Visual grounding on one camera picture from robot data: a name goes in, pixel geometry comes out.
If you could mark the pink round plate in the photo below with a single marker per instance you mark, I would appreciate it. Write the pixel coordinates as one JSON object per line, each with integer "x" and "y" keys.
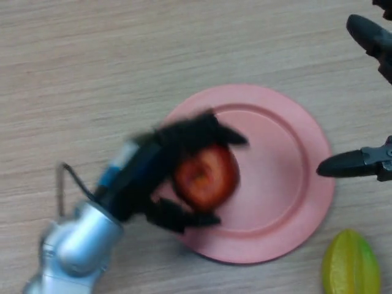
{"x": 275, "y": 190}

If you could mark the yellow green starfruit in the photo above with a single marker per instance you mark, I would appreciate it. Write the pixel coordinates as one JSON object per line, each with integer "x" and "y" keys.
{"x": 350, "y": 265}

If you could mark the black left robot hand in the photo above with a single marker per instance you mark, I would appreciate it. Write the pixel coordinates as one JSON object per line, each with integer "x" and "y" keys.
{"x": 144, "y": 171}

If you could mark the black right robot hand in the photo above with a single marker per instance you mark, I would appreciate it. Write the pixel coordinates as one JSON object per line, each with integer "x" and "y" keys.
{"x": 361, "y": 162}

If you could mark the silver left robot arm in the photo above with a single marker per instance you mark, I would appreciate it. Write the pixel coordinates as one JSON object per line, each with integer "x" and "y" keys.
{"x": 73, "y": 248}

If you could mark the red apple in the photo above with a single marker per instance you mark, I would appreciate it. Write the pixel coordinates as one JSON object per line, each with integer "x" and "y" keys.
{"x": 206, "y": 177}

